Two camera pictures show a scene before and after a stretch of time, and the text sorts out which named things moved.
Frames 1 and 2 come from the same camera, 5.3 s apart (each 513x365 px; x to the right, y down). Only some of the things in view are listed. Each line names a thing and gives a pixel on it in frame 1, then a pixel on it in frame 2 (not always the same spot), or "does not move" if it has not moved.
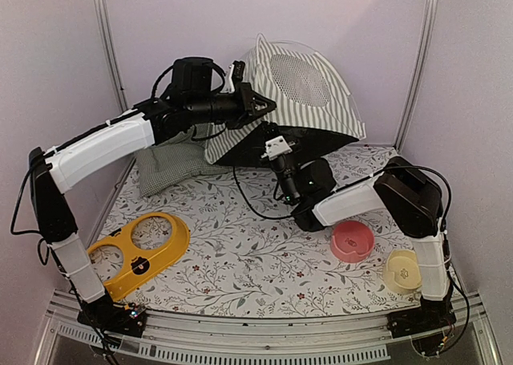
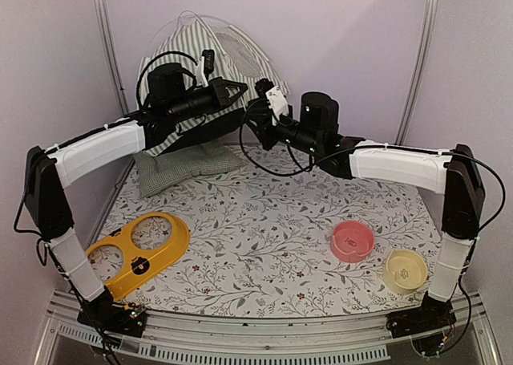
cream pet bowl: (401, 272) does not move
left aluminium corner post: (101, 0) does not move
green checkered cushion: (160, 166) does not move
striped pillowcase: (309, 94) -> (221, 53)
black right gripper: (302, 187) -> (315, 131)
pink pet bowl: (352, 241) does not move
